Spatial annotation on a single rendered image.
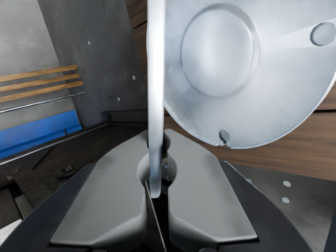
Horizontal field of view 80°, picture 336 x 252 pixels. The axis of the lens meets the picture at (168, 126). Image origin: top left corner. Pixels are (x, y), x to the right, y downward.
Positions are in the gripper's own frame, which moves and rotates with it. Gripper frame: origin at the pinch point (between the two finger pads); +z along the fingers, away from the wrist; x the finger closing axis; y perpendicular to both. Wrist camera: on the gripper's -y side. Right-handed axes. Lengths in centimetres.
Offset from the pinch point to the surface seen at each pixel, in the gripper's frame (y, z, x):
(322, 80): -0.8, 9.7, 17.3
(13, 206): 39, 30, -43
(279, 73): -0.9, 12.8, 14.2
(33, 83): 30, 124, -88
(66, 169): 33, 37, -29
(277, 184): 43, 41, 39
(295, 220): 54, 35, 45
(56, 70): 23, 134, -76
